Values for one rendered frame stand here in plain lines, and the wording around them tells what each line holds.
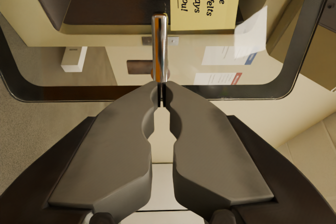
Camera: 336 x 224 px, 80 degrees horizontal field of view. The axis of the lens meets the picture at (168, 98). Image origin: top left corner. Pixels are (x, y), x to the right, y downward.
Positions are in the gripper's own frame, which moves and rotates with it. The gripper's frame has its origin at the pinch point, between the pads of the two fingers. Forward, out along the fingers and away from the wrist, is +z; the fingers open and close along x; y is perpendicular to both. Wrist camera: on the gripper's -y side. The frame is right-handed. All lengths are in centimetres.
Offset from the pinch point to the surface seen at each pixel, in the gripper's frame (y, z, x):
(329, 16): -0.7, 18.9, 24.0
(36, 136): 23.7, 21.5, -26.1
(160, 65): 2.4, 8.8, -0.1
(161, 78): 4.0, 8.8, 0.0
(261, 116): 98, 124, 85
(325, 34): 2.0, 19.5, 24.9
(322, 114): 95, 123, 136
